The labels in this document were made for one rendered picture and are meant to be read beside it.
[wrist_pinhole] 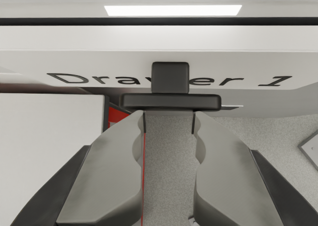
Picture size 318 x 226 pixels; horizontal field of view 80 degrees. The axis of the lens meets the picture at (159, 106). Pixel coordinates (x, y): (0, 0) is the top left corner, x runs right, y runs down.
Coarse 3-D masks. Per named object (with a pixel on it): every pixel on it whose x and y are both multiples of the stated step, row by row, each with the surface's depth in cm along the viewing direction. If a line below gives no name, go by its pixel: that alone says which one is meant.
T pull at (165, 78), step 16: (160, 64) 14; (176, 64) 14; (160, 80) 14; (176, 80) 14; (128, 96) 14; (144, 96) 14; (160, 96) 14; (176, 96) 13; (192, 96) 13; (208, 96) 13
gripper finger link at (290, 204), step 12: (252, 156) 9; (264, 168) 8; (264, 180) 7; (276, 180) 7; (276, 192) 7; (288, 192) 7; (276, 204) 7; (288, 204) 7; (300, 204) 7; (288, 216) 6; (300, 216) 6; (312, 216) 6
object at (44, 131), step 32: (0, 96) 30; (32, 96) 30; (64, 96) 30; (96, 96) 29; (0, 128) 29; (32, 128) 29; (64, 128) 29; (96, 128) 29; (0, 160) 29; (32, 160) 29; (64, 160) 28; (0, 192) 28; (32, 192) 28; (0, 224) 28
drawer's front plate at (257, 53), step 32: (0, 32) 13; (32, 32) 13; (64, 32) 13; (96, 32) 13; (128, 32) 12; (160, 32) 12; (192, 32) 12; (224, 32) 12; (256, 32) 12; (288, 32) 12; (0, 64) 16; (32, 64) 16; (64, 64) 15; (96, 64) 15; (128, 64) 15; (192, 64) 15; (224, 64) 14; (256, 64) 14; (288, 64) 14
